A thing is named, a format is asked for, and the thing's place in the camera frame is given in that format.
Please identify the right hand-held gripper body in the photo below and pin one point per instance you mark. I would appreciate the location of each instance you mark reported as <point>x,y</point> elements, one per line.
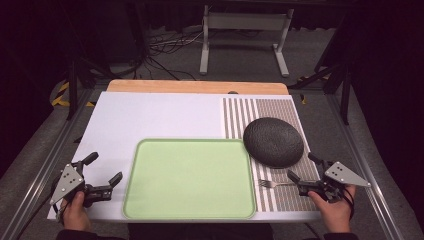
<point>343,175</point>

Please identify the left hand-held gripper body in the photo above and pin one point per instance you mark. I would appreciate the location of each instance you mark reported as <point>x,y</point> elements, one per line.
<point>68,181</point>

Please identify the silver metal fork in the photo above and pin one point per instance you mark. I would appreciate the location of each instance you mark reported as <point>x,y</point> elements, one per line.
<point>266,183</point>

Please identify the person's left hand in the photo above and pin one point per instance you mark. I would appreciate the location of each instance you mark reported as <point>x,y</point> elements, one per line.
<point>76,215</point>

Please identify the person's right hand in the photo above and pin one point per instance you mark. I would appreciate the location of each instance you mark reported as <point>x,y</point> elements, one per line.
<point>336,215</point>

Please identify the black textured round plate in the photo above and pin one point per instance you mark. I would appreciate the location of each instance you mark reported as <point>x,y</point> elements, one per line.
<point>273,142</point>

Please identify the grey striped placemat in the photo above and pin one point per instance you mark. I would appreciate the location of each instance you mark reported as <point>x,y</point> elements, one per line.
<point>283,108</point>

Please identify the yellow black hazard tape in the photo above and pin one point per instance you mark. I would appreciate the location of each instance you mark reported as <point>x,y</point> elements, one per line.
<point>60,95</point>

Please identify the black tripod stand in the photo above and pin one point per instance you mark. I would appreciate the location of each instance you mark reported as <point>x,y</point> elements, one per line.
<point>345,93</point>
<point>72,86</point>

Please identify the white table board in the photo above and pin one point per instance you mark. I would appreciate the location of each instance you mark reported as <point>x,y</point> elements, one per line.
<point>150,116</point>

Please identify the light green plastic tray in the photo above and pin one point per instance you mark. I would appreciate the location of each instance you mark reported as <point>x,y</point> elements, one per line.
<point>190,180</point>

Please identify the wooden table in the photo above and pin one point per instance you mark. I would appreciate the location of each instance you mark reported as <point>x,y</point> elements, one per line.
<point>196,87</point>

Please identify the grey metal stand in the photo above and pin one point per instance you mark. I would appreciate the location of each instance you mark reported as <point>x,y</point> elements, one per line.
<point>246,21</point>

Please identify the aluminium frame rail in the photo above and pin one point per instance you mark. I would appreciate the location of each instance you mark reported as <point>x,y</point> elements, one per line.
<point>363,160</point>
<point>43,173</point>

